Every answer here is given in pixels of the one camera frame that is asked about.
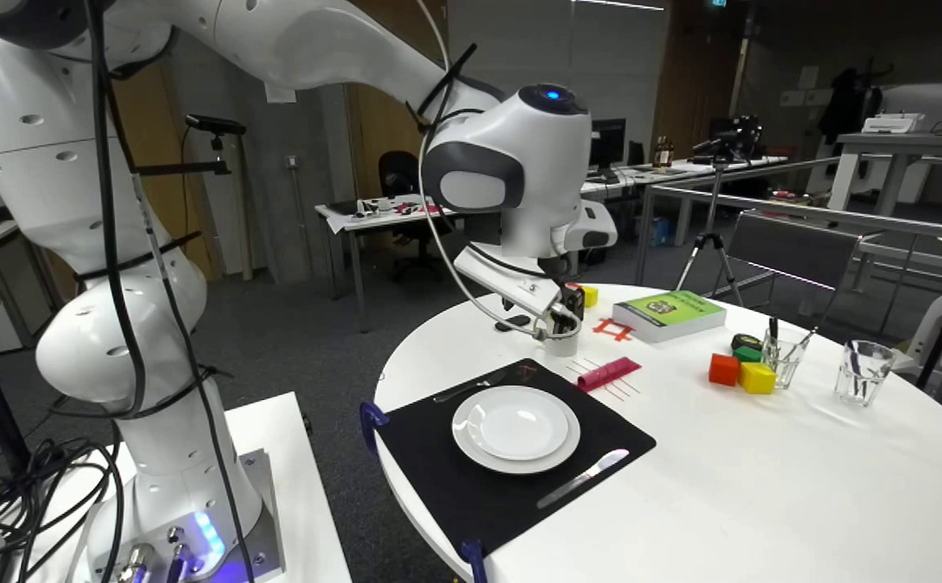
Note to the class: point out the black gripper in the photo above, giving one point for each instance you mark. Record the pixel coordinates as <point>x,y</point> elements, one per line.
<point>517,280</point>

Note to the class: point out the small white plate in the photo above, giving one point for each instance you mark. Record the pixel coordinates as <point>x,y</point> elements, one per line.
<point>517,422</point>

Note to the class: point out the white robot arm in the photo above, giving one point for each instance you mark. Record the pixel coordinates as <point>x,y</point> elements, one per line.
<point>124,342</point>

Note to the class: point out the large white plate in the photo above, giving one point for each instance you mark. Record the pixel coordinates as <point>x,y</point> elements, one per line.
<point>530,468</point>

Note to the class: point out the pink comb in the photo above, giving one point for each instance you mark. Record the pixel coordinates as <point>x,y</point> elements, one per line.
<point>605,373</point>

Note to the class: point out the green book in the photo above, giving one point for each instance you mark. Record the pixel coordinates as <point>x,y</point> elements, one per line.
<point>668,316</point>

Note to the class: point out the silver fork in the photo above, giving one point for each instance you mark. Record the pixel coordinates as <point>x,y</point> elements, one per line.
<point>461,393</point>

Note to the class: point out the silver knife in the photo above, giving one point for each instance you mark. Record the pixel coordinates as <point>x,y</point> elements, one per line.
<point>579,479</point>

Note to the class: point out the red cube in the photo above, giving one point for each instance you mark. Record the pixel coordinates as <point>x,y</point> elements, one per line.
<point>724,370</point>

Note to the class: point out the green block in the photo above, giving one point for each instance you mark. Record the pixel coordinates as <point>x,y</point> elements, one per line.
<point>750,349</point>

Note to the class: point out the yellow cube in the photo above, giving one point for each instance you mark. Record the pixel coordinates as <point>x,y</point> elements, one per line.
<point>759,377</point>

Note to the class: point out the blue clamp left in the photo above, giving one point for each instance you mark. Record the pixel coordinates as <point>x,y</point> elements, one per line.
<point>371,422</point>

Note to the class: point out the blue clamp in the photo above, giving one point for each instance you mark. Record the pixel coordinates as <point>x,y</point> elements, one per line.
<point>371,422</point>
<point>476,562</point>

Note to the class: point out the black placemat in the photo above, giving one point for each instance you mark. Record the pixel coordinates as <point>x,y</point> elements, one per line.
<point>482,506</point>

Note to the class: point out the blue clamp right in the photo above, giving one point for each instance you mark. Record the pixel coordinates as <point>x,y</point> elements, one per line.
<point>476,562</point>

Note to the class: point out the white round table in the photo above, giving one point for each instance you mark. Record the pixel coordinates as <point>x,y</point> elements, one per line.
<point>791,488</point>

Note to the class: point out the glass cup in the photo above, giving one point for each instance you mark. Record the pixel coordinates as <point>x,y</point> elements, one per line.
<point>863,370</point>

